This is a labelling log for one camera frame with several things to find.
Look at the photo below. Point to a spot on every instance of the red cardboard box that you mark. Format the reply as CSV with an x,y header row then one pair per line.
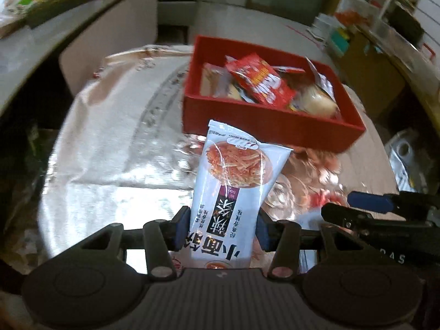
x,y
268,127

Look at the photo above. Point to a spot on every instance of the waffle snack packet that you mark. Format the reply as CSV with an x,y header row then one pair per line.
x,y
215,82

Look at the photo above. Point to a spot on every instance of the pale bread packet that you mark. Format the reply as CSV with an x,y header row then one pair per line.
x,y
319,105

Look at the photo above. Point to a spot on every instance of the white plastic bag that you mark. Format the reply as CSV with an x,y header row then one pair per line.
x,y
20,0

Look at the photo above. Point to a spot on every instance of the silver white strip packet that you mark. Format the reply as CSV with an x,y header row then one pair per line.
x,y
321,79

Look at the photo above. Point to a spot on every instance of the stacked white containers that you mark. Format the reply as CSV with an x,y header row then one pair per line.
x,y
321,24

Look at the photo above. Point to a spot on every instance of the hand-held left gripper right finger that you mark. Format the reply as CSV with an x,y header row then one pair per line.
x,y
263,229

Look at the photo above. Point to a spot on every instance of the red snack packet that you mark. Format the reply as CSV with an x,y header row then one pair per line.
x,y
261,79

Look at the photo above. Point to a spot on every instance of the clear plastic sheet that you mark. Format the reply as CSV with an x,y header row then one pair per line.
x,y
402,51

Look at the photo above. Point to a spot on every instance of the dark green box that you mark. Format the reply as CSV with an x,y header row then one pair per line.
x,y
62,7

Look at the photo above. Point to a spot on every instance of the dark woven bag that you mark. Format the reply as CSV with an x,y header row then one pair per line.
x,y
409,24

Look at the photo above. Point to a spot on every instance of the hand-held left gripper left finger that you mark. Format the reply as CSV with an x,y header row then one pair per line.
x,y
182,227

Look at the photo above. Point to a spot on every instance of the wooden cabinet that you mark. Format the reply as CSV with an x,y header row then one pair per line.
x,y
374,75

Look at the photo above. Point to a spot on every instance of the silver floral tablecloth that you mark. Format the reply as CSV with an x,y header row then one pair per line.
x,y
103,151

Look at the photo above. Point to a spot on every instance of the silver foil bag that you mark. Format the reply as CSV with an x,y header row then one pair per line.
x,y
402,154

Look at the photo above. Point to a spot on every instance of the green and yellow boxes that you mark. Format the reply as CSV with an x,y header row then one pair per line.
x,y
338,41

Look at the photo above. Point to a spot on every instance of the grey counter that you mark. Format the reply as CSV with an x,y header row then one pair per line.
x,y
51,34

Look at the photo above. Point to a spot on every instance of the red plastic bag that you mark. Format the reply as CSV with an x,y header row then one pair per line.
x,y
347,17

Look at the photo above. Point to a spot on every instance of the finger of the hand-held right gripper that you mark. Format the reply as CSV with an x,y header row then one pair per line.
x,y
347,215
369,201

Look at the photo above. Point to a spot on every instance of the white noodle snack packet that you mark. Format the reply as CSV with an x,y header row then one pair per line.
x,y
233,178

